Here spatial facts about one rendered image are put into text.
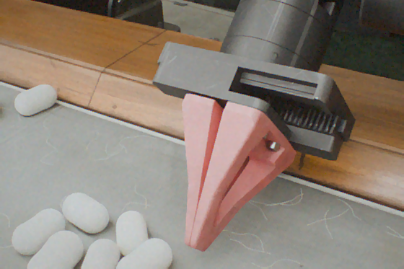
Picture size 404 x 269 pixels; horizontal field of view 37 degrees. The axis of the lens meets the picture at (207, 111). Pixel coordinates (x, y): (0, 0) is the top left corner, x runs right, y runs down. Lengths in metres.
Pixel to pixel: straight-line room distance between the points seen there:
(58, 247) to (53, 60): 0.23
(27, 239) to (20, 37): 0.26
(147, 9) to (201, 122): 0.80
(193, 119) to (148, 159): 0.11
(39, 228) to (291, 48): 0.17
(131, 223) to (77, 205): 0.04
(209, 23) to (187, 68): 0.98
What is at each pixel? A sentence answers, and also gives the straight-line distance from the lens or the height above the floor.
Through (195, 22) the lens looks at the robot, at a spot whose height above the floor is 0.47.
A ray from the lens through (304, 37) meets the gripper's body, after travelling 0.33.
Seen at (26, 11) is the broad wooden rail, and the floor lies 0.76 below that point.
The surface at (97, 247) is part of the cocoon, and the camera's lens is 0.33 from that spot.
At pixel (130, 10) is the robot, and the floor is 0.59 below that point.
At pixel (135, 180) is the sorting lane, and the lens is 0.40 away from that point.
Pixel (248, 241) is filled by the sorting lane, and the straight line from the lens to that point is 0.35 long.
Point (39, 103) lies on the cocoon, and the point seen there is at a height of 0.75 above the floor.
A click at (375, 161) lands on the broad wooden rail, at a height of 0.76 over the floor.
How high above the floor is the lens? 0.98
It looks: 31 degrees down
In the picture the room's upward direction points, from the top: 4 degrees counter-clockwise
